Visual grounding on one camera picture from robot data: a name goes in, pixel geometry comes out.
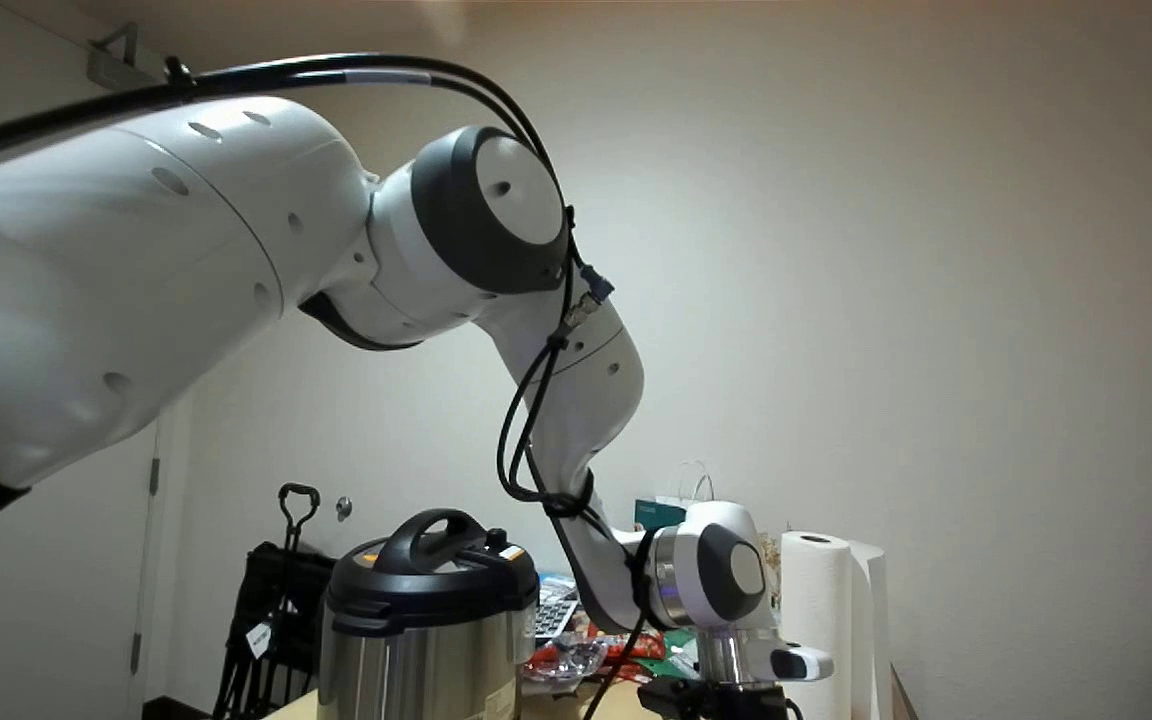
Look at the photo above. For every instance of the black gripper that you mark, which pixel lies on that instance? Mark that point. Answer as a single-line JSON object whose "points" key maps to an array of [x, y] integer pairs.
{"points": [[715, 702]]}

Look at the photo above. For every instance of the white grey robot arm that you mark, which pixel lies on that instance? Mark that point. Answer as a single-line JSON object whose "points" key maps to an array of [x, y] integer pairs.
{"points": [[145, 243]]}

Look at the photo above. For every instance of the black steel pressure cooker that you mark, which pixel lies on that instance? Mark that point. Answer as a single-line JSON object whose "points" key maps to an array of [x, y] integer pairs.
{"points": [[426, 625]]}

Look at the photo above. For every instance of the red snack packet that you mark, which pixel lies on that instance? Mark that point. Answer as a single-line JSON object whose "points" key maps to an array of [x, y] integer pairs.
{"points": [[570, 660]]}

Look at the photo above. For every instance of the white paper towel roll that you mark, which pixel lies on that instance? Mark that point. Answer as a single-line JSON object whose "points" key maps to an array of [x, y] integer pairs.
{"points": [[832, 596]]}

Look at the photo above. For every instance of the green paper gift bag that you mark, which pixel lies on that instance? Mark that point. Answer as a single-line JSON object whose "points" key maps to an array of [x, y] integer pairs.
{"points": [[656, 514]]}

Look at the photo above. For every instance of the black folding cart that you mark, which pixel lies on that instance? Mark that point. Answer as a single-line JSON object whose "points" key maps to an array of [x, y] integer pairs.
{"points": [[275, 636]]}

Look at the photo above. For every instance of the grey door closer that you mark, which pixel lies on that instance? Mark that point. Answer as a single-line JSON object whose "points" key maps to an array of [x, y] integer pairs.
{"points": [[114, 62]]}

